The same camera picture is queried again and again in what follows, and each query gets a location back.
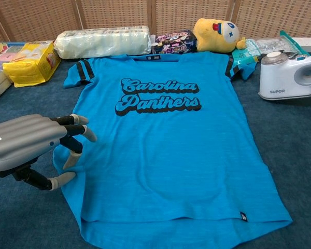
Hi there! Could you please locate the teal wet wipes pack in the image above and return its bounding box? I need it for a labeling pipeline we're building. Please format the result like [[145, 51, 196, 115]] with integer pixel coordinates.
[[232, 38, 262, 65]]

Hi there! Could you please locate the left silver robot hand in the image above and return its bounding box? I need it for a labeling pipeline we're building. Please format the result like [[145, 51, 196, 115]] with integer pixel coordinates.
[[0, 113, 98, 191]]

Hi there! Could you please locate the white power strip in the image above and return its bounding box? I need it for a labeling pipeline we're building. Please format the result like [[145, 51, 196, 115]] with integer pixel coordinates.
[[292, 35, 311, 52]]

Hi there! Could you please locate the dark purple printed package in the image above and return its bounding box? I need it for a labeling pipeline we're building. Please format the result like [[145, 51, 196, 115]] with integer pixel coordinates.
[[152, 29, 197, 55]]

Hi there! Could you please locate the white tissue roll pack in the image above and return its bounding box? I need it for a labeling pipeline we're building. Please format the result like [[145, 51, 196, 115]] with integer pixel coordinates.
[[53, 25, 152, 60]]

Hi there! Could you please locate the white handheld garment steamer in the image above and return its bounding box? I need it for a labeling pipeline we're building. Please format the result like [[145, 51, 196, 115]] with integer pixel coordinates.
[[258, 51, 311, 101]]

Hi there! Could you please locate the yellow plush toy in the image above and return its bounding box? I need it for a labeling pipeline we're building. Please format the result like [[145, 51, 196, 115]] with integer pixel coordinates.
[[193, 18, 247, 54]]

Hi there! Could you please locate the dark blue table cloth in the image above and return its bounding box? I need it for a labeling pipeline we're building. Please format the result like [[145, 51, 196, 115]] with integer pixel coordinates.
[[0, 51, 311, 249]]

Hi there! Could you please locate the clear bag with teal edge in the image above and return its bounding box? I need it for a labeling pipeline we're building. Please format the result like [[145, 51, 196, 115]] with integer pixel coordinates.
[[253, 30, 311, 58]]

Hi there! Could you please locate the blue Carolina Panthers shirt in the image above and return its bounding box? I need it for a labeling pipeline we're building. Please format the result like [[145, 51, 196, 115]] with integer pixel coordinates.
[[52, 51, 293, 249]]

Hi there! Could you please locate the wicker folding screen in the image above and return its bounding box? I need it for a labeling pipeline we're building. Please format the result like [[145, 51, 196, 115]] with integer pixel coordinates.
[[0, 0, 311, 44]]

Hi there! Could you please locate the yellow snack bag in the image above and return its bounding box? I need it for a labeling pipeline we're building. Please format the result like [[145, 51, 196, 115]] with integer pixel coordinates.
[[2, 40, 62, 88]]

